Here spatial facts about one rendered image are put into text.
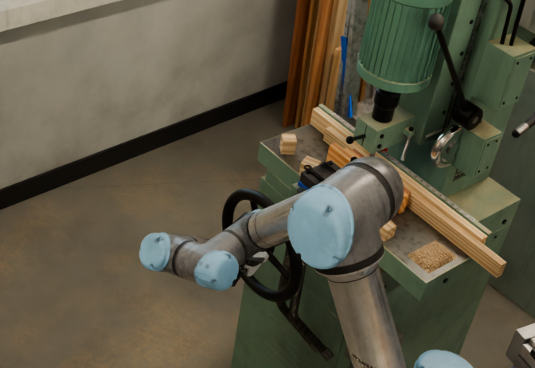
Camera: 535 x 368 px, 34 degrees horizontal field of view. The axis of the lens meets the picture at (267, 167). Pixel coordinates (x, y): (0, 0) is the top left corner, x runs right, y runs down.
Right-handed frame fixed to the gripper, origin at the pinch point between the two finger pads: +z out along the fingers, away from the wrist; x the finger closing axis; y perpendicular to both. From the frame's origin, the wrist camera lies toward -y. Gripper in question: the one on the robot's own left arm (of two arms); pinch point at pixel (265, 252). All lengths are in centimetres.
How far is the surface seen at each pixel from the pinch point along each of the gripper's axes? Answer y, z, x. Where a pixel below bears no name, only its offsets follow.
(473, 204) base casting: -26, 62, 8
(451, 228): -24.1, 31.4, 20.1
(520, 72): -63, 35, 11
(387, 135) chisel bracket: -33.7, 26.0, -4.7
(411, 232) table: -18.2, 28.2, 13.9
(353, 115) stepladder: -19, 107, -68
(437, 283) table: -13.3, 25.3, 27.6
